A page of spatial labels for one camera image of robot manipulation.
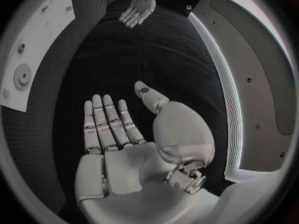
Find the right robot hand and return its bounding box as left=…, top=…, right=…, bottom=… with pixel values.
left=74, top=80, right=221, bottom=224

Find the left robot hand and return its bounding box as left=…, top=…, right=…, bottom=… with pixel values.
left=118, top=0, right=157, bottom=29

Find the white task board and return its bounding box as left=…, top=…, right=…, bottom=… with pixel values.
left=0, top=0, right=76, bottom=113

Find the round gear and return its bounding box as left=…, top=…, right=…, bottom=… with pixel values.
left=13, top=63, right=33, bottom=91

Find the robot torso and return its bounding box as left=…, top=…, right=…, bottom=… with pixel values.
left=186, top=0, right=298, bottom=184

